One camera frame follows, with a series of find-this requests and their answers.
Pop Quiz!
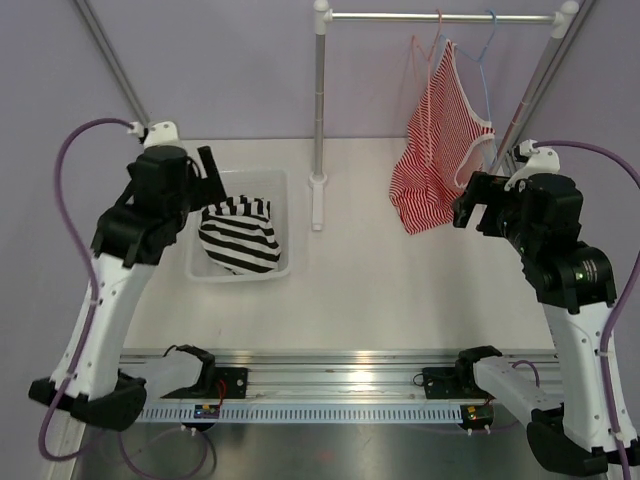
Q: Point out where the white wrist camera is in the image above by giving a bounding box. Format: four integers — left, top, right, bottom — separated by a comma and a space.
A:
127, 121, 183, 149
504, 140, 560, 192

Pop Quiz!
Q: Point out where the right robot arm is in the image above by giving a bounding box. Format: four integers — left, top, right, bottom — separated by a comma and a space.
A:
453, 172, 639, 477

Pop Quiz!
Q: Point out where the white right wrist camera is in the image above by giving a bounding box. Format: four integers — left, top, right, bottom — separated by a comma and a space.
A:
504, 140, 560, 192

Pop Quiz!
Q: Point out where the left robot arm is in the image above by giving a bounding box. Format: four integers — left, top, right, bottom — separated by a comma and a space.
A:
28, 145, 226, 432

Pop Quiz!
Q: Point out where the white slotted cable duct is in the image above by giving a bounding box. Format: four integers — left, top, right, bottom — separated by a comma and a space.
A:
137, 403, 462, 424

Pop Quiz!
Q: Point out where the white plastic basket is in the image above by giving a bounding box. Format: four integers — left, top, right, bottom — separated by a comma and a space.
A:
185, 169, 292, 284

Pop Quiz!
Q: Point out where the white metal clothes rack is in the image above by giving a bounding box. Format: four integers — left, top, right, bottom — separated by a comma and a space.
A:
309, 1, 589, 232

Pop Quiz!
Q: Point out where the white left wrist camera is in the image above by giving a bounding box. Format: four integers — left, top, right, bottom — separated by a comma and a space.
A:
127, 121, 183, 149

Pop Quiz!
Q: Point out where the black white striped tank top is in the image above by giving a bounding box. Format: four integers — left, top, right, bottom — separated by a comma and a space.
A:
198, 195, 282, 275

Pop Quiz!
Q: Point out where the aluminium frame post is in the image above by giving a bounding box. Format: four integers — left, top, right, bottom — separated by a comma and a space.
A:
71, 0, 151, 145
502, 0, 601, 229

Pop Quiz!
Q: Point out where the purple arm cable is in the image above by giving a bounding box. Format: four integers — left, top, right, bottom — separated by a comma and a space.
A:
532, 140, 640, 480
38, 117, 216, 476

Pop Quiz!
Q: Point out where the red white striped tank top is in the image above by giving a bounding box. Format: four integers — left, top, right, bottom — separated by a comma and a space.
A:
389, 40, 495, 235

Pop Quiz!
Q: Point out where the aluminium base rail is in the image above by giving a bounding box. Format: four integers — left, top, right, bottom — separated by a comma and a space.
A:
117, 349, 589, 405

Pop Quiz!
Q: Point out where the pink wire hanger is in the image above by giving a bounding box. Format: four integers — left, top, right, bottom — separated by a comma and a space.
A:
412, 9, 443, 162

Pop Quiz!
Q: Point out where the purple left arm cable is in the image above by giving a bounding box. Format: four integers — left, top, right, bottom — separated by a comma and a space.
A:
38, 117, 216, 476

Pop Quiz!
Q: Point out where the blue wire hanger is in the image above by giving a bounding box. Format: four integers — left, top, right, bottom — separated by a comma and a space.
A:
439, 8, 499, 166

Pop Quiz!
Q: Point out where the left aluminium frame post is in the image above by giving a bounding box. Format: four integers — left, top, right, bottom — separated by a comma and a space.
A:
71, 0, 151, 145

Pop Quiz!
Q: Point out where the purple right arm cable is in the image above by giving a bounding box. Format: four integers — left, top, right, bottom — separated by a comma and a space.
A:
532, 140, 640, 480

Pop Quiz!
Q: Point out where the right aluminium frame post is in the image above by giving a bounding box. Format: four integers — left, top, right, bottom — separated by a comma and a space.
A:
502, 0, 601, 229

